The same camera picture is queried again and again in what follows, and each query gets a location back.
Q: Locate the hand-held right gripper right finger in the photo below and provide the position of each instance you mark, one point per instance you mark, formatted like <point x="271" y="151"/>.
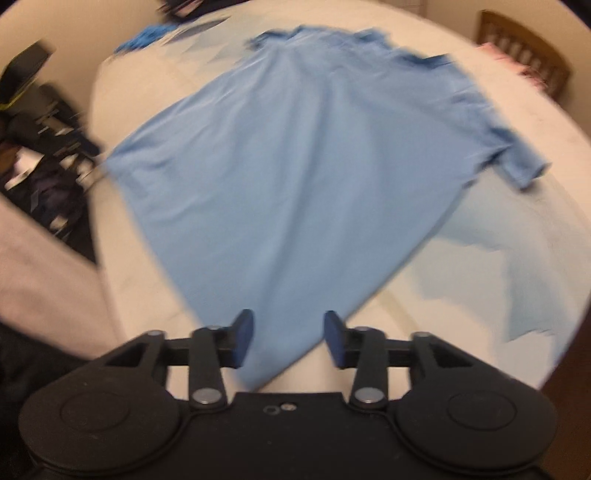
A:
<point x="334" y="339"/>

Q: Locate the dark patterned cloth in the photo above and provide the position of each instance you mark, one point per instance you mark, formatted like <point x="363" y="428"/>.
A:
<point x="46" y="198"/>

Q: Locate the pale pink cloth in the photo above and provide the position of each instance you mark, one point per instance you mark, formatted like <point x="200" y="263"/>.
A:
<point x="51" y="286"/>

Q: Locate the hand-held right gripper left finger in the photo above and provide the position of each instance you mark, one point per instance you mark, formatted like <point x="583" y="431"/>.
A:
<point x="242" y="339"/>

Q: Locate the wooden chair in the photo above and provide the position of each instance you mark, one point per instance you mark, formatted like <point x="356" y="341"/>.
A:
<point x="508" y="23"/>

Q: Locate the light blue shirt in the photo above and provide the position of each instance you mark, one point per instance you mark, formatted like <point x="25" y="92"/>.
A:
<point x="300" y="184"/>

